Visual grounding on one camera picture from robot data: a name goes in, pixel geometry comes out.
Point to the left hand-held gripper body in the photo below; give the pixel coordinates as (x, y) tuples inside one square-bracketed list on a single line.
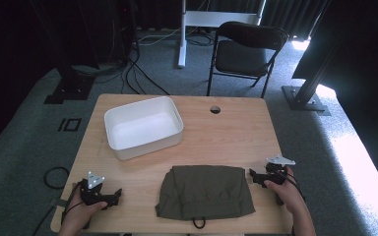
[(90, 196)]

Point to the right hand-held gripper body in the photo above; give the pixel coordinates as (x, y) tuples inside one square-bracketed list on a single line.
[(275, 173)]

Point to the olive green pants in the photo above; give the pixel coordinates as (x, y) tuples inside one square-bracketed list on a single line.
[(206, 193)]

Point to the white plastic bin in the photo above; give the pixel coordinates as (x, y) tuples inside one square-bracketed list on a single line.
[(144, 131)]

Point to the person's left hand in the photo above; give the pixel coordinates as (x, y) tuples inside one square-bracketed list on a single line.
[(78, 213)]

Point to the person's right hand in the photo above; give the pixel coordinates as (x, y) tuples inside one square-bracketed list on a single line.
[(287, 193)]

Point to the grey tape piece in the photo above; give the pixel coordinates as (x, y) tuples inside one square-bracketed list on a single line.
[(59, 202)]

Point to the black folding chair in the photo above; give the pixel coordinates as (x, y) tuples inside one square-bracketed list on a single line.
[(242, 55)]

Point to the dark curtain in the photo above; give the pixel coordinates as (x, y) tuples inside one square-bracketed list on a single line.
[(292, 16)]

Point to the black stand with base plate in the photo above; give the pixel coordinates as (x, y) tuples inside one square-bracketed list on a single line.
[(70, 88), (303, 100)]

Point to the white desk frame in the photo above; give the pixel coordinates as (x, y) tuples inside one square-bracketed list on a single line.
[(183, 36)]

